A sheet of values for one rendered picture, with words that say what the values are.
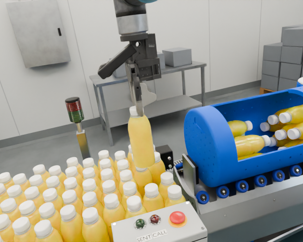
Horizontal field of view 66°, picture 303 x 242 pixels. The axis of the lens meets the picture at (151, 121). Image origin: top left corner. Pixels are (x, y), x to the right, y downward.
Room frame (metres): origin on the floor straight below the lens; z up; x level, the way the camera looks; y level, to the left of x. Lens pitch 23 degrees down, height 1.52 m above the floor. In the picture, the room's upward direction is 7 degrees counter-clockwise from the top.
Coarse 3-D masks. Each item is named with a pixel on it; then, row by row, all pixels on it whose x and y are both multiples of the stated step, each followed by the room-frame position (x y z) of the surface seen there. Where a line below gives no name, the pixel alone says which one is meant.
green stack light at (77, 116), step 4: (68, 112) 0.97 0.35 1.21; (72, 112) 0.96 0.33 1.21; (76, 112) 0.97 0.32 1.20; (80, 112) 0.98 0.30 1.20; (72, 116) 0.96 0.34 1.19; (76, 116) 0.97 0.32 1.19; (80, 116) 0.97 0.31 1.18; (72, 120) 0.97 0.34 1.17; (76, 120) 0.96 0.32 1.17; (80, 120) 0.97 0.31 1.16
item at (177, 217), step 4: (172, 212) 0.43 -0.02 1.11; (176, 212) 0.42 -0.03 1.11; (180, 212) 0.42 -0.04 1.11; (172, 216) 0.41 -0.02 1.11; (176, 216) 0.41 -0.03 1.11; (180, 216) 0.41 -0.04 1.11; (184, 216) 0.41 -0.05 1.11; (172, 220) 0.40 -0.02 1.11; (176, 220) 0.40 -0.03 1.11; (180, 220) 0.40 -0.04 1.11; (184, 220) 0.40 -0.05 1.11
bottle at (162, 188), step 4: (160, 184) 0.60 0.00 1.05; (164, 184) 0.59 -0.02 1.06; (168, 184) 0.59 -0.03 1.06; (172, 184) 0.59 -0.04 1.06; (176, 184) 0.60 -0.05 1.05; (160, 188) 0.59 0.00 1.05; (164, 188) 0.59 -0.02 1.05; (160, 192) 0.59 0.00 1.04; (164, 192) 0.58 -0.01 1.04; (164, 196) 0.58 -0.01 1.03; (164, 200) 0.58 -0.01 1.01; (164, 204) 0.58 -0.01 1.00
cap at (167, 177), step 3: (162, 174) 0.61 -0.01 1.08; (165, 174) 0.61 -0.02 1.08; (168, 174) 0.61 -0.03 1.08; (171, 174) 0.61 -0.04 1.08; (162, 177) 0.60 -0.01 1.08; (165, 177) 0.60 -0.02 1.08; (168, 177) 0.60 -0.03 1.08; (171, 177) 0.59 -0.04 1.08; (162, 180) 0.59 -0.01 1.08; (165, 180) 0.59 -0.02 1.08; (168, 180) 0.59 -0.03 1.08; (171, 180) 0.59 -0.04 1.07; (165, 183) 0.59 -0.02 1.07; (168, 183) 0.59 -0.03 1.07
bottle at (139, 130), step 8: (136, 120) 0.60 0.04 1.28; (144, 120) 0.61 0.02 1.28; (128, 128) 0.61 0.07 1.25; (136, 128) 0.60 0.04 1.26; (144, 128) 0.60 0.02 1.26; (136, 136) 0.59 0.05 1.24; (144, 136) 0.60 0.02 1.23; (136, 144) 0.60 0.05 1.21; (144, 144) 0.59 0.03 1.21; (152, 144) 0.62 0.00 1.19; (136, 152) 0.60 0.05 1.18; (144, 152) 0.59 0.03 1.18; (152, 152) 0.61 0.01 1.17; (136, 160) 0.60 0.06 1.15; (144, 160) 0.59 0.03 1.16; (152, 160) 0.60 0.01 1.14
